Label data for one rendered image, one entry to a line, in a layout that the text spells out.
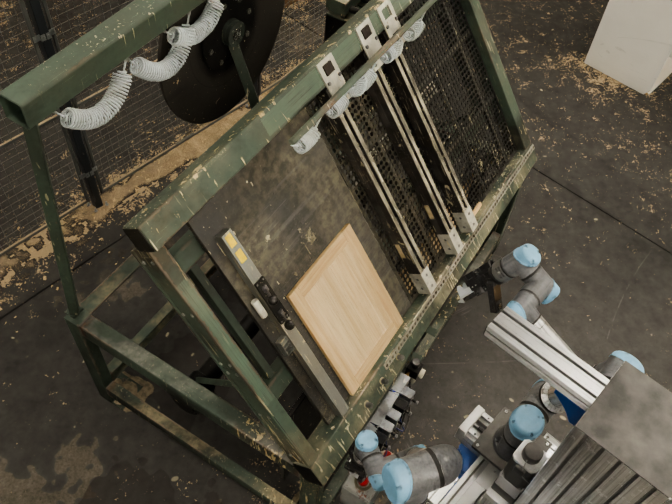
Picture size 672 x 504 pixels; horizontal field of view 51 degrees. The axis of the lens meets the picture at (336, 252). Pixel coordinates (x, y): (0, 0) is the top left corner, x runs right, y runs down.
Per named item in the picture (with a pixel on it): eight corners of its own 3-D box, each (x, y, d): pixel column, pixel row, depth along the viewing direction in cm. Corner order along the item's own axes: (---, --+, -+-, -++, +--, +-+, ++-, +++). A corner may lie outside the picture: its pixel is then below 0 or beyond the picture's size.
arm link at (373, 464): (405, 475, 234) (392, 445, 240) (374, 487, 231) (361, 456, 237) (402, 484, 240) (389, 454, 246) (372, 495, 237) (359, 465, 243)
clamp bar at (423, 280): (416, 296, 327) (460, 300, 311) (296, 70, 270) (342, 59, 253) (427, 282, 333) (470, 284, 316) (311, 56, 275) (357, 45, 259)
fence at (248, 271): (335, 415, 290) (342, 417, 287) (214, 237, 244) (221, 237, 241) (342, 406, 293) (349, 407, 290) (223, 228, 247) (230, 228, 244)
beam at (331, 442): (304, 480, 287) (324, 487, 279) (290, 462, 281) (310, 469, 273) (520, 160, 405) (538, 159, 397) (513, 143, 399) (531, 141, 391)
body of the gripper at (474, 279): (473, 271, 244) (497, 256, 235) (486, 292, 243) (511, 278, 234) (460, 278, 239) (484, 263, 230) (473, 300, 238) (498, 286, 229)
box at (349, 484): (364, 518, 279) (368, 503, 264) (338, 501, 282) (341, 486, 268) (379, 493, 285) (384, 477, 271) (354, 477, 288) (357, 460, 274)
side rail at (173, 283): (291, 461, 281) (310, 468, 273) (129, 251, 228) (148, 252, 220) (299, 449, 284) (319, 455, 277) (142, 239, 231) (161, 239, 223)
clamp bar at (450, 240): (444, 257, 342) (487, 258, 326) (336, 34, 285) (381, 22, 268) (453, 243, 348) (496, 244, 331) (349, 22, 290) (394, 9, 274)
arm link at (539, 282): (532, 314, 225) (510, 288, 225) (550, 293, 230) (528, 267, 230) (549, 308, 218) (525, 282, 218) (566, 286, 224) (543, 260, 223)
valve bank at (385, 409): (379, 474, 308) (385, 453, 289) (351, 457, 312) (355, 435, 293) (432, 387, 335) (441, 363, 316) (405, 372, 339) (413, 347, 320)
